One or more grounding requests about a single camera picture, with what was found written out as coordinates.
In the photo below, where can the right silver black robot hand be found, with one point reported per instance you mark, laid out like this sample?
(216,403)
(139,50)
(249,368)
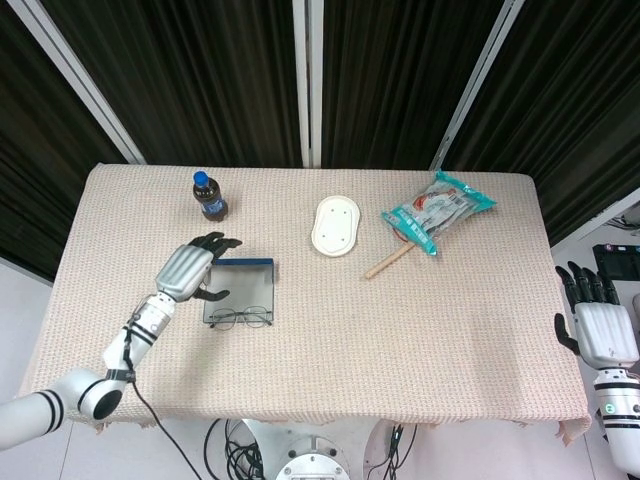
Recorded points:
(605,330)

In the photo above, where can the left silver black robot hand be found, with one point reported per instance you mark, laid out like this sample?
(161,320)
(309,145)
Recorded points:
(182,270)

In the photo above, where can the dark blue rectangular box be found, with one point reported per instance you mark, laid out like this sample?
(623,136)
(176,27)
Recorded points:
(245,285)

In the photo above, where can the thin-framed eyeglasses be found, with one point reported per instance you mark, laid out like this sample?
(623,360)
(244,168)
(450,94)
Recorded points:
(245,314)

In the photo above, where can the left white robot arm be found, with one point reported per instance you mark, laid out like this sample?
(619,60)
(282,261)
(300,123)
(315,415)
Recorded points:
(75,395)

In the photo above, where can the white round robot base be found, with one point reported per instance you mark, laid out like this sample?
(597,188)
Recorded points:
(310,457)

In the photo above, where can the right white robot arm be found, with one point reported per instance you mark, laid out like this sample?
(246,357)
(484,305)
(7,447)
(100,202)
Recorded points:
(620,415)

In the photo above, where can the black electronic device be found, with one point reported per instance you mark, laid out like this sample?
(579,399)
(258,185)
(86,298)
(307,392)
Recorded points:
(617,257)

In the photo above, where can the cola bottle with blue cap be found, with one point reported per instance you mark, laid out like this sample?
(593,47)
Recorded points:
(212,202)

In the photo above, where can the white oval plastic tray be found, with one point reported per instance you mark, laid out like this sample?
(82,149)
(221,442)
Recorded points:
(336,227)

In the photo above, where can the beige waffle tablecloth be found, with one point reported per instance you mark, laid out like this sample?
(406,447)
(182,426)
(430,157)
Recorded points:
(350,350)

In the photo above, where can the black pleated curtain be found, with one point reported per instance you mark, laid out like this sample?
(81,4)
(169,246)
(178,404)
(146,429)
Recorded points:
(200,75)

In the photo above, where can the teal snack bag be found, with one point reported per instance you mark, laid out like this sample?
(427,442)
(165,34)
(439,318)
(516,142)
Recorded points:
(435,215)

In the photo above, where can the white metal frame post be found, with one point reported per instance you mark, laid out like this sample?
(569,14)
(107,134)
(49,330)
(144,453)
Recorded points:
(308,80)
(82,82)
(595,217)
(475,85)

